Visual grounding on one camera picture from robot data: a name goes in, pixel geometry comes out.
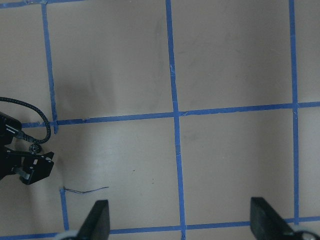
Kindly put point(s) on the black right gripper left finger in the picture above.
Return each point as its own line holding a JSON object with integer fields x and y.
{"x": 97, "y": 224}

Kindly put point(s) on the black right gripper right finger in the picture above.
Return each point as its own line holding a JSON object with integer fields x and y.
{"x": 266, "y": 223}

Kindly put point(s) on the small black bearing gear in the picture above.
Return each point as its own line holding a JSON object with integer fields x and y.
{"x": 35, "y": 148}

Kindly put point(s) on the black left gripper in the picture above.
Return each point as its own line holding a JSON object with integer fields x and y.
{"x": 31, "y": 168}

